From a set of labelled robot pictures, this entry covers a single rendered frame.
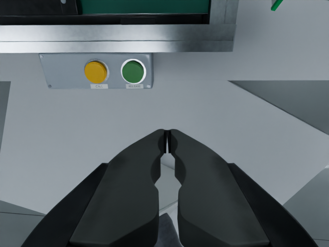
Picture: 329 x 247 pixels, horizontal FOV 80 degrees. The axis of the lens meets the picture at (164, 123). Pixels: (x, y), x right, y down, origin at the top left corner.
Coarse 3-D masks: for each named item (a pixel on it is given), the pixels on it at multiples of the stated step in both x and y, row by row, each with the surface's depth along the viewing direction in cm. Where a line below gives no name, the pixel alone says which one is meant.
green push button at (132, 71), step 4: (128, 64) 36; (132, 64) 36; (136, 64) 36; (140, 64) 37; (124, 68) 36; (128, 68) 36; (132, 68) 36; (136, 68) 36; (140, 68) 36; (124, 72) 37; (128, 72) 37; (132, 72) 37; (136, 72) 37; (140, 72) 37; (124, 76) 37; (128, 76) 37; (132, 76) 37; (136, 76) 37; (140, 76) 37; (128, 80) 37; (132, 80) 37; (136, 80) 37; (140, 80) 38
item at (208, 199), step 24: (168, 144) 12; (192, 144) 11; (192, 168) 9; (216, 168) 9; (192, 192) 8; (216, 192) 8; (240, 192) 8; (192, 216) 7; (216, 216) 7; (240, 216) 7; (192, 240) 7; (216, 240) 6; (240, 240) 6; (264, 240) 6
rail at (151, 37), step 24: (120, 24) 43; (144, 24) 33; (168, 24) 38; (192, 24) 37; (0, 48) 36; (24, 48) 36; (48, 48) 36; (72, 48) 36; (96, 48) 36; (120, 48) 36; (144, 48) 36; (168, 48) 36; (192, 48) 36; (216, 48) 36
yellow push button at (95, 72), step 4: (88, 64) 36; (92, 64) 36; (96, 64) 36; (100, 64) 36; (88, 68) 36; (92, 68) 36; (96, 68) 36; (100, 68) 36; (104, 68) 37; (88, 72) 37; (92, 72) 37; (96, 72) 37; (100, 72) 37; (104, 72) 37; (88, 76) 37; (92, 76) 37; (96, 76) 37; (100, 76) 37; (104, 76) 37; (92, 80) 37; (96, 80) 37; (100, 80) 37
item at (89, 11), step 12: (84, 0) 34; (96, 0) 34; (108, 0) 34; (120, 0) 34; (132, 0) 34; (144, 0) 34; (156, 0) 34; (168, 0) 34; (180, 0) 34; (192, 0) 34; (204, 0) 34; (84, 12) 34; (96, 12) 34; (108, 12) 34; (120, 12) 34; (132, 12) 34; (144, 12) 34; (156, 12) 34; (168, 12) 34; (180, 12) 34; (192, 12) 34; (204, 12) 34
